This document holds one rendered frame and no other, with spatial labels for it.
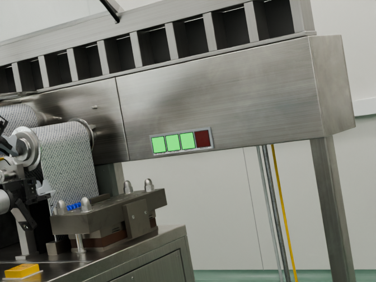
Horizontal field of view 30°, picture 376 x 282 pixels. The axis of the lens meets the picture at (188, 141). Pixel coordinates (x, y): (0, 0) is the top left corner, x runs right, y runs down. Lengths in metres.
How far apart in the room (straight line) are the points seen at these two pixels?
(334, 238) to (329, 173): 0.21
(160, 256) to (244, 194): 2.72
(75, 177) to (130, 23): 0.55
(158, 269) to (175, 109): 0.52
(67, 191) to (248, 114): 0.66
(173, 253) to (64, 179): 0.44
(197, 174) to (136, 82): 2.81
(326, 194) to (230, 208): 2.83
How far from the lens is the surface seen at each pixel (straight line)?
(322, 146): 2.26
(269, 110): 2.14
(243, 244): 5.09
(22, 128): 2.34
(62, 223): 2.23
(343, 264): 2.32
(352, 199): 4.64
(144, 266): 2.26
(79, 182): 2.41
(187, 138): 2.30
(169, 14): 2.33
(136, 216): 2.29
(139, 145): 2.44
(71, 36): 2.61
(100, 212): 2.19
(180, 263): 2.41
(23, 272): 2.06
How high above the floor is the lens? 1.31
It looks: 3 degrees down
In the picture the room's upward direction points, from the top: 10 degrees counter-clockwise
